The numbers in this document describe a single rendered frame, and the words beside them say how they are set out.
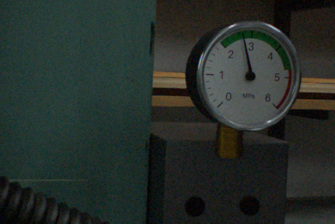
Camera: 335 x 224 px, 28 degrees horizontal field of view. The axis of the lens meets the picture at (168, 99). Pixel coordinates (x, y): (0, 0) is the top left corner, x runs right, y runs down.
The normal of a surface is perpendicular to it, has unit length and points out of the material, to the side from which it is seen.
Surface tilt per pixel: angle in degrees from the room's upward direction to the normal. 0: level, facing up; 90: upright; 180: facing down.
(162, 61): 90
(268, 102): 90
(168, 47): 90
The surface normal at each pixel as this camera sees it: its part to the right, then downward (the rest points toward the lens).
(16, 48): 0.25, 0.06
